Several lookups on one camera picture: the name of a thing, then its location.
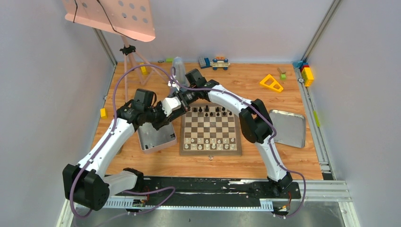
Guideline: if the wooden chess board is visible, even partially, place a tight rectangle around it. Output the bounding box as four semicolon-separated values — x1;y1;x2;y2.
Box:
179;103;242;156

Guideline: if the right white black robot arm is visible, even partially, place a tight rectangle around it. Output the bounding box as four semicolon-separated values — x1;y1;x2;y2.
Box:
169;68;293;198

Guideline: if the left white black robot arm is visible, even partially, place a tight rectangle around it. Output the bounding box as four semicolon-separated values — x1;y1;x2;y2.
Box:
62;89;188;210

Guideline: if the blue grey brick block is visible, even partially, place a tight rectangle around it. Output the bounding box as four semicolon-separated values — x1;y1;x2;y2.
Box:
198;57;211;69

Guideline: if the yellow block near stand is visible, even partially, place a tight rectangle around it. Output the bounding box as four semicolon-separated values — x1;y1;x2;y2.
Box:
139;62;148;75

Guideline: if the wooden toy car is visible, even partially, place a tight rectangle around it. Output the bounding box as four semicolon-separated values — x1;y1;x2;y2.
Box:
210;57;230;70

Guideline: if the small yellow cube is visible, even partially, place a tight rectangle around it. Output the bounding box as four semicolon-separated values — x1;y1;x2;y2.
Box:
100;108;108;119

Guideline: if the yellow triangle shape toy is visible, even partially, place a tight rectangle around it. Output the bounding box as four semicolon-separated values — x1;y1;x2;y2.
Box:
259;74;284;93

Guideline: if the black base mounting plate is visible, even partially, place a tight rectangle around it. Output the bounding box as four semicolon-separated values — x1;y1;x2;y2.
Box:
130;176;301;207

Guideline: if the pink music stand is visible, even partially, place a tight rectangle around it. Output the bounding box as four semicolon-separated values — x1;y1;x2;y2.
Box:
60;0;170;104

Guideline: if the wooden brown block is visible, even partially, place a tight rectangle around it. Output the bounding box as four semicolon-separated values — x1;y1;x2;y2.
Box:
277;67;286;75

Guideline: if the silver metal tin lid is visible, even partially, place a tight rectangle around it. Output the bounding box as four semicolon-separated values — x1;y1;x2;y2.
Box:
269;110;306;148

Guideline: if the stacked coloured bricks corner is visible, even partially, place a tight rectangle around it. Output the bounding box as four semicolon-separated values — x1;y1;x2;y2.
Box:
292;61;314;87

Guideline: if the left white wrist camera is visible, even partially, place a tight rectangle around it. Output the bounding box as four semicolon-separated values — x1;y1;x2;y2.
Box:
162;97;182;117

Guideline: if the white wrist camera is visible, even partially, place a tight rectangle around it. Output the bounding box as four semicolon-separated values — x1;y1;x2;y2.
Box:
167;80;177;88
162;97;182;117

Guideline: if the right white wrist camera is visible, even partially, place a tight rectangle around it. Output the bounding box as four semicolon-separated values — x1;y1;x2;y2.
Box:
167;80;177;88

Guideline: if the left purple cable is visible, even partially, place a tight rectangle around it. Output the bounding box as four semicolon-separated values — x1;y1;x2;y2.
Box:
69;63;189;218

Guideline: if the purple cable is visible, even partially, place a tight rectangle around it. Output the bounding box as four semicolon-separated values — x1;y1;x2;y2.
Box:
170;66;307;219
69;63;189;218

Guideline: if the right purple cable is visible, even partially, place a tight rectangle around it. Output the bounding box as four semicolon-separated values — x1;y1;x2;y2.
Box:
170;66;307;219

